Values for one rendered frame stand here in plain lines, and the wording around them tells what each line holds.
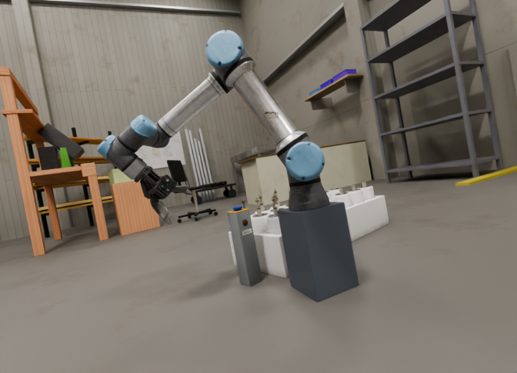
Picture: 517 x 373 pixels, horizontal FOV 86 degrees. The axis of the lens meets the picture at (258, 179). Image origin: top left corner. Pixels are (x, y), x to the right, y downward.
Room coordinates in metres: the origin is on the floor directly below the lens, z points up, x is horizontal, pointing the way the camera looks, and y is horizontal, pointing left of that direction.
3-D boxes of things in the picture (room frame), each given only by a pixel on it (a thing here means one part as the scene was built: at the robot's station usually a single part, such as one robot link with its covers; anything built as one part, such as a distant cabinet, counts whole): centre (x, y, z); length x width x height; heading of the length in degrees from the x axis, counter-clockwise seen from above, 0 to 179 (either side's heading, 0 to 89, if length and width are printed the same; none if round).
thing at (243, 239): (1.18, 0.11, 0.16); 0.07 x 0.07 x 0.31; 39
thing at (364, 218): (1.77, -0.48, 0.09); 0.39 x 0.39 x 0.18; 36
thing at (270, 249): (1.43, -0.07, 0.09); 0.39 x 0.39 x 0.18; 39
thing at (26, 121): (4.06, 2.41, 1.06); 1.64 x 1.47 x 2.12; 27
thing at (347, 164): (4.63, -0.81, 0.35); 2.12 x 0.66 x 0.70; 113
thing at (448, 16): (3.45, -2.21, 1.10); 1.15 x 0.48 x 2.20; 23
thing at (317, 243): (1.02, -0.17, 0.15); 0.18 x 0.18 x 0.30; 23
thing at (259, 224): (1.35, 0.02, 0.16); 0.10 x 0.10 x 0.18
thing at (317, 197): (1.02, -0.17, 0.35); 0.15 x 0.15 x 0.10
